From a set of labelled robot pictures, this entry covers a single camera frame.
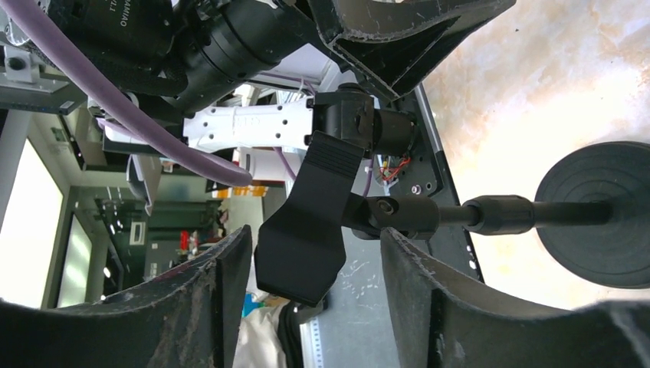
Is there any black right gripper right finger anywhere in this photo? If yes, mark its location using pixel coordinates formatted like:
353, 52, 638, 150
380, 228, 649, 367

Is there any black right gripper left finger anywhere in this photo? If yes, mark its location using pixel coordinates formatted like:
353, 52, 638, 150
1, 226, 252, 367

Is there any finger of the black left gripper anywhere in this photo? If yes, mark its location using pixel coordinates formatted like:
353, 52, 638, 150
332, 1, 515, 100
307, 1, 488, 44

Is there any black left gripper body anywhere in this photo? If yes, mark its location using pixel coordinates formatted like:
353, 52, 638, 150
46, 0, 320, 114

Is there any black round-base mic stand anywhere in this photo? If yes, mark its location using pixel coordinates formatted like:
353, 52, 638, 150
254, 130, 650, 308

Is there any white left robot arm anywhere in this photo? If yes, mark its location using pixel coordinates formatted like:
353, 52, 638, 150
42, 1, 513, 156

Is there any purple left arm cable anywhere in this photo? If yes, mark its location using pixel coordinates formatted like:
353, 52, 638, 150
0, 0, 255, 188

